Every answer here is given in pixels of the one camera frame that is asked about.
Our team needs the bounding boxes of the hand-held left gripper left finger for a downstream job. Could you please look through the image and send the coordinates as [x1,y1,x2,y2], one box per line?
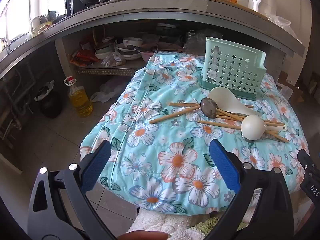
[27,140,118,240]

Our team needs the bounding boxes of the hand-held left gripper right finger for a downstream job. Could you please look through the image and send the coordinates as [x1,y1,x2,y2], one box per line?
[205,139,294,240]

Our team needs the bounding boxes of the white plastic ladle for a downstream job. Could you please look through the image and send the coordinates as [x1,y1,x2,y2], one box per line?
[241,114,287,141]

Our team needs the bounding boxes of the metal spoon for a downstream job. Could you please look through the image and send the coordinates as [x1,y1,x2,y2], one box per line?
[200,97,282,141]

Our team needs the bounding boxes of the white rice paddle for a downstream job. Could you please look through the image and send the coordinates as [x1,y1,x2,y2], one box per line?
[208,87,260,117]

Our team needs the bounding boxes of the pile of wooden chopsticks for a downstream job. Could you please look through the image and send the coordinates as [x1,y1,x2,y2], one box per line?
[149,102,288,143]

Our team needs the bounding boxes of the green star-cut utensil holder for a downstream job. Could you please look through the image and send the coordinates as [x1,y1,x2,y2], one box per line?
[201,37,267,100]

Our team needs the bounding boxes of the person's left hand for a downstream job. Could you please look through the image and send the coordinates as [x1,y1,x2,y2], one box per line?
[117,231,172,240]

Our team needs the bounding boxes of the cooking oil bottle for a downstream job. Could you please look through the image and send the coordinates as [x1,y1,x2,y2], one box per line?
[64,76,93,117]

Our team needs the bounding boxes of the floral turquoise blanket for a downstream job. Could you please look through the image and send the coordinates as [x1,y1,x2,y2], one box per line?
[79,51,310,215]

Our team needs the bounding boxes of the white plastic bag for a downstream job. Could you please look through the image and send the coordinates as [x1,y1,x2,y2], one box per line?
[90,79,130,103]

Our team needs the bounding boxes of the black jar with plastic bag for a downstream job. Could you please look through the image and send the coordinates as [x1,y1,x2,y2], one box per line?
[34,80,63,119]

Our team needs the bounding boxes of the white and green fleece robe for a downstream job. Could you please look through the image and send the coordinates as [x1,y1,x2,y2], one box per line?
[125,214,248,240]

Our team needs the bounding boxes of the cardboard boxes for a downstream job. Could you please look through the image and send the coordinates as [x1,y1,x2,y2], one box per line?
[276,71,320,105]

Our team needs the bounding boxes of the clear bag with brown contents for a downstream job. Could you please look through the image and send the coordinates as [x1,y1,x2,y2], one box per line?
[101,51,127,67]

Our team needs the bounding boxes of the red snack packets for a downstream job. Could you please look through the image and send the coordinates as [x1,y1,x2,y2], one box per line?
[69,49,99,67]

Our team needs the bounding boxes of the stack of white plates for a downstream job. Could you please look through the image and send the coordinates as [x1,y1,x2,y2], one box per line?
[116,43,143,60]

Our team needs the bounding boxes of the pink bowl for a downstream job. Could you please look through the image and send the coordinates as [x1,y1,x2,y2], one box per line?
[139,44,164,62]

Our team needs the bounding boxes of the white patterned bowl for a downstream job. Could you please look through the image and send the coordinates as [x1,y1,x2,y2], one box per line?
[122,37,144,48]

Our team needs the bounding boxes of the crumpled clear plastic bag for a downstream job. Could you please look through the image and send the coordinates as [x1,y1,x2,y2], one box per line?
[269,15,292,34]

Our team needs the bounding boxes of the black gas stove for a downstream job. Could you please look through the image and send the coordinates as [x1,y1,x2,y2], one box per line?
[80,0,175,7]

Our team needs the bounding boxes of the white kitchen appliance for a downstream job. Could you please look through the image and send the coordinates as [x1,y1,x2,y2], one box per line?
[248,0,277,18]

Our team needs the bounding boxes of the window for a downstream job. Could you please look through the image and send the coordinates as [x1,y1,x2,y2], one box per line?
[0,0,68,43]

